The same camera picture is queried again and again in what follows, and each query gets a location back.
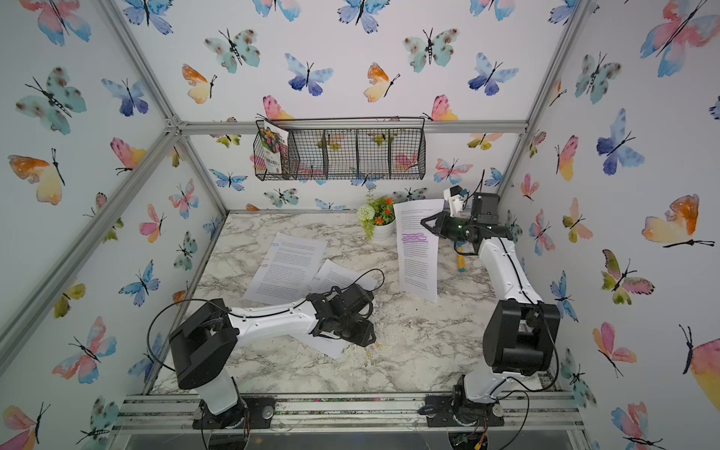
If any potted flower plant white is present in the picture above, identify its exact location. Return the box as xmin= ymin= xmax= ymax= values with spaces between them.
xmin=356 ymin=193 xmax=396 ymax=241

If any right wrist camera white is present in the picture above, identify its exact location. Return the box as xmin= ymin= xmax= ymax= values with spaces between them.
xmin=444 ymin=186 xmax=469 ymax=218

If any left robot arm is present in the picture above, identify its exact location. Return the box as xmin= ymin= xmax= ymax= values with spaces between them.
xmin=168 ymin=283 xmax=376 ymax=431

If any black wire basket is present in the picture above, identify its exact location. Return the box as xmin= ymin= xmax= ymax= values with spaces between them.
xmin=250 ymin=116 xmax=427 ymax=185

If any yellow highlighted document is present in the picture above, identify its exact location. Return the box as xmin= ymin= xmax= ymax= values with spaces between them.
xmin=292 ymin=260 xmax=384 ymax=359

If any seed packet in basket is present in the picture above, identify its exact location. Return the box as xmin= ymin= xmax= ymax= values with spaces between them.
xmin=260 ymin=120 xmax=290 ymax=174

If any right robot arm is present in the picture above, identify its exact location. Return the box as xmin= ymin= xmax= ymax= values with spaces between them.
xmin=421 ymin=187 xmax=561 ymax=426

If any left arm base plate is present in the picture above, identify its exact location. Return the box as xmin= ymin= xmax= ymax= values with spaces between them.
xmin=192 ymin=396 xmax=277 ymax=431

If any purple highlighted document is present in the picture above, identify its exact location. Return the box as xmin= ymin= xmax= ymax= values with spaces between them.
xmin=394 ymin=199 xmax=444 ymax=303

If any blue toy rake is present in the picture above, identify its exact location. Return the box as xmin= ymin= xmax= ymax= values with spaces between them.
xmin=453 ymin=241 xmax=467 ymax=273

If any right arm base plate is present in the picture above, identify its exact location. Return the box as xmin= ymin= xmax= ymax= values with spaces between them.
xmin=417 ymin=395 xmax=504 ymax=429

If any plain text document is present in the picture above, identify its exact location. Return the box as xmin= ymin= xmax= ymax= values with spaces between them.
xmin=243 ymin=234 xmax=327 ymax=306

